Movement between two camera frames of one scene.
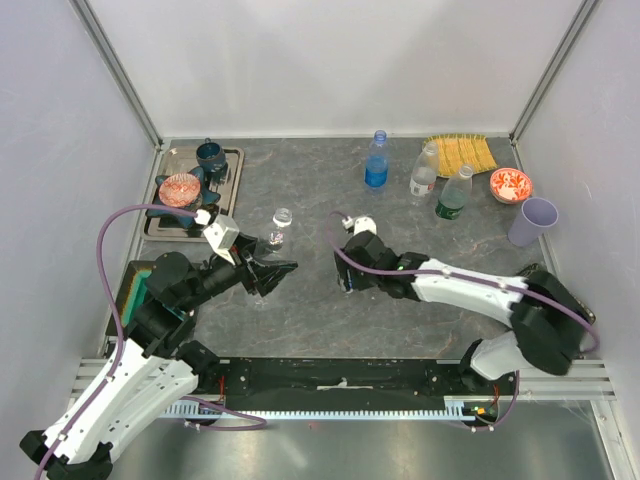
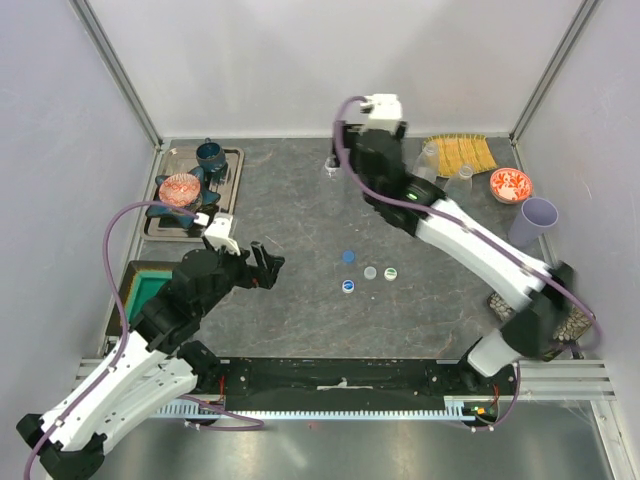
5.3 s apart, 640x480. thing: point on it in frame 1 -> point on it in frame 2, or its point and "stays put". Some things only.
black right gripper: (342, 274) -> (350, 135)
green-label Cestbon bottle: (455, 193) stays put
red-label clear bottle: (425, 170) stays put
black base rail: (347, 377) stays put
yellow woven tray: (459, 149) stays put
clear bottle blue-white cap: (282, 217) -> (333, 189)
